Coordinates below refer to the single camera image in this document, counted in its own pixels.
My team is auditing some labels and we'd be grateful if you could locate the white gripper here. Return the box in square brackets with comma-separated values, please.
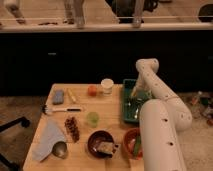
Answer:
[130, 78, 149, 98]

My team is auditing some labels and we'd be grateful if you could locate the silver metal fork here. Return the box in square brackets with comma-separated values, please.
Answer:
[134, 101, 140, 119]

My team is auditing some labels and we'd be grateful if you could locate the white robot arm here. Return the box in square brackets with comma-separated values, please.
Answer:
[131, 58, 192, 171]

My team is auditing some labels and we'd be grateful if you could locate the green plastic tray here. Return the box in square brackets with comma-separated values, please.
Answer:
[122, 79, 153, 124]

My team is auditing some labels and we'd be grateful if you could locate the white cup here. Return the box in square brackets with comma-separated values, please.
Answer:
[101, 78, 114, 94]

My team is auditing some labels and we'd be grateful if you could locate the orange bowl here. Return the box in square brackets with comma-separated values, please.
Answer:
[122, 127, 143, 160]

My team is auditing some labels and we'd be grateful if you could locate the orange tomato toy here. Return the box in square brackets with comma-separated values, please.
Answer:
[87, 85, 97, 97]

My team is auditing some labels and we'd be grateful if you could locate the green vegetable toy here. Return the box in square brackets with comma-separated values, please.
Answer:
[133, 136, 141, 157]

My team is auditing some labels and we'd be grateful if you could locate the green plastic cup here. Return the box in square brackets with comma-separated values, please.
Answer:
[86, 112, 99, 128]

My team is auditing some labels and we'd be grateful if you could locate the dark brown bowl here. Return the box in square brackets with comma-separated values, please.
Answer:
[87, 130, 116, 159]

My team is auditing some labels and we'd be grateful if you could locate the sponge in brown bowl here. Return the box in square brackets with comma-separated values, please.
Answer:
[97, 142, 118, 155]

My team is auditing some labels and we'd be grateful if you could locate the yellow stick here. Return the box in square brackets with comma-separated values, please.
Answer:
[67, 89, 77, 103]

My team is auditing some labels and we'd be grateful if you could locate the brown grape bunch toy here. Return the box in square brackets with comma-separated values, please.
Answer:
[65, 117, 80, 143]

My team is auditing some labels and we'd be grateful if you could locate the blue sponge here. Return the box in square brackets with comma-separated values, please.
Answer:
[52, 90, 64, 105]

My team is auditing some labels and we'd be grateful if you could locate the white dish brush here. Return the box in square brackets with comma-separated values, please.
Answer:
[42, 106, 81, 115]

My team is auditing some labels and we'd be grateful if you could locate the blue-grey cloth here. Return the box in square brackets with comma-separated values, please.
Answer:
[32, 120, 67, 162]

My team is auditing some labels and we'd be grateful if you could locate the metal measuring cup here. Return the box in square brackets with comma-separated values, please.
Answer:
[52, 141, 68, 159]

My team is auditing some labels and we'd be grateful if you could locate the dark cabinet counter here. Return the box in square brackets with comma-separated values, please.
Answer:
[0, 30, 213, 96]

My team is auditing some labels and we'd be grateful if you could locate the black office chair base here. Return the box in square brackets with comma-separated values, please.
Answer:
[0, 117, 31, 171]

